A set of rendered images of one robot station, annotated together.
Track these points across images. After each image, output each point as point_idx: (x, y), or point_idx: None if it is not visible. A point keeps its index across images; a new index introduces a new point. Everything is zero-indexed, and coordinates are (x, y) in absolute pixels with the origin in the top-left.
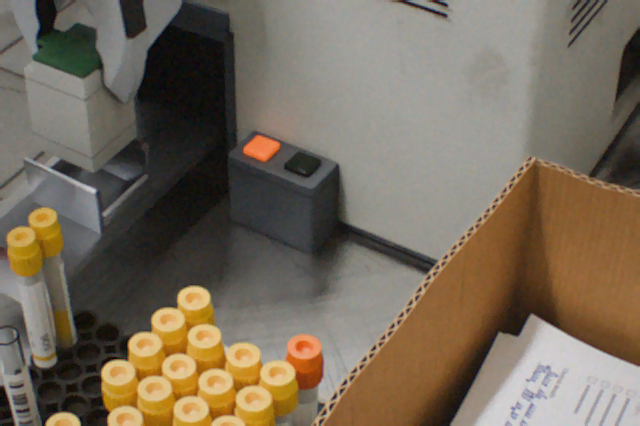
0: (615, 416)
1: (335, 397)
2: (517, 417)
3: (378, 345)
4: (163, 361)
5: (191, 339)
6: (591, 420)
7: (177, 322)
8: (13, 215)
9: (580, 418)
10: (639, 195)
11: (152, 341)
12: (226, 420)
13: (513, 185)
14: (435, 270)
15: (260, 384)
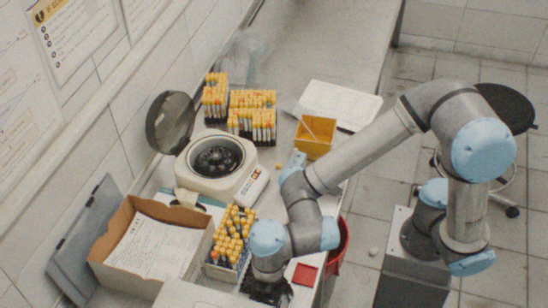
0: (164, 275)
1: (205, 231)
2: (181, 272)
3: (200, 241)
4: (235, 249)
5: (230, 250)
6: (169, 274)
7: (234, 252)
8: (288, 306)
9: (170, 274)
10: (158, 280)
11: (236, 248)
12: (222, 238)
13: (181, 277)
14: (193, 256)
15: (219, 248)
